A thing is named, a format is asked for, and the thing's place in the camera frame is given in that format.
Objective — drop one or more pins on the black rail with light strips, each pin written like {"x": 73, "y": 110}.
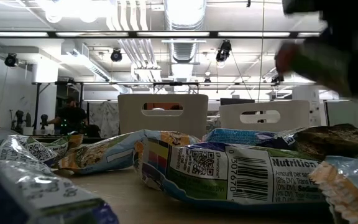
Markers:
{"x": 89, "y": 33}

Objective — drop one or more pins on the person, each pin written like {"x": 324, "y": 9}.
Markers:
{"x": 68, "y": 118}

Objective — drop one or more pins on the pale grey plastic bin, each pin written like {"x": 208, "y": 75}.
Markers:
{"x": 129, "y": 118}

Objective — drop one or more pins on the office partition panel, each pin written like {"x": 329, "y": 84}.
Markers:
{"x": 353, "y": 115}

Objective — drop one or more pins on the white ceiling pipe bundle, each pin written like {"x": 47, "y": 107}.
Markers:
{"x": 135, "y": 49}

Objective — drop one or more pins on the white rectangular air duct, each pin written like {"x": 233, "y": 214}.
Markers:
{"x": 89, "y": 67}

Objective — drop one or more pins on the white plastic bin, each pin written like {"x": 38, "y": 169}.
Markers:
{"x": 294, "y": 116}

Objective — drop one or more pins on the orange green granola bar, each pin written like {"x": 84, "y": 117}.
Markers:
{"x": 39, "y": 152}
{"x": 346, "y": 193}
{"x": 104, "y": 155}
{"x": 337, "y": 140}

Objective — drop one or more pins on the black ceiling spotlight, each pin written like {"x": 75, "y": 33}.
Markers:
{"x": 11, "y": 60}
{"x": 277, "y": 79}
{"x": 224, "y": 49}
{"x": 116, "y": 56}

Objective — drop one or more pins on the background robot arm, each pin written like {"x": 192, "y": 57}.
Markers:
{"x": 18, "y": 121}
{"x": 44, "y": 121}

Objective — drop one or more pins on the small cactus in pot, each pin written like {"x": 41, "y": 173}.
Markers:
{"x": 28, "y": 119}

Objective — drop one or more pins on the black aluminium table frame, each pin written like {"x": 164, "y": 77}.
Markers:
{"x": 93, "y": 140}

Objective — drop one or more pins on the black background chair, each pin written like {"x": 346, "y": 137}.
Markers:
{"x": 92, "y": 130}

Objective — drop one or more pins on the white patterned draped cloth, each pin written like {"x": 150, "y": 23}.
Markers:
{"x": 104, "y": 118}

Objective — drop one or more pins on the blue green granola bar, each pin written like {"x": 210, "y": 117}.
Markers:
{"x": 228, "y": 174}
{"x": 26, "y": 199}

